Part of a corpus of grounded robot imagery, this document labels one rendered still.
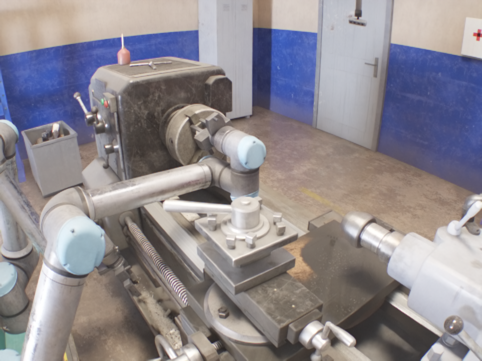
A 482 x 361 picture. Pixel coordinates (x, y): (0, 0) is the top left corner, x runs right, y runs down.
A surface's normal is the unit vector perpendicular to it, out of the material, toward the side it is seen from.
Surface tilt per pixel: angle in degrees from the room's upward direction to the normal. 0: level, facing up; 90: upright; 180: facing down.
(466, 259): 0
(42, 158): 90
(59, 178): 90
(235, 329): 0
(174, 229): 36
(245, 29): 90
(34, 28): 90
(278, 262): 0
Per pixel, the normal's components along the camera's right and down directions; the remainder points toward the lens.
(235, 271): 0.00, -0.89
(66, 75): 0.58, 0.37
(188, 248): -0.47, -0.57
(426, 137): -0.82, 0.26
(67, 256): 0.76, 0.19
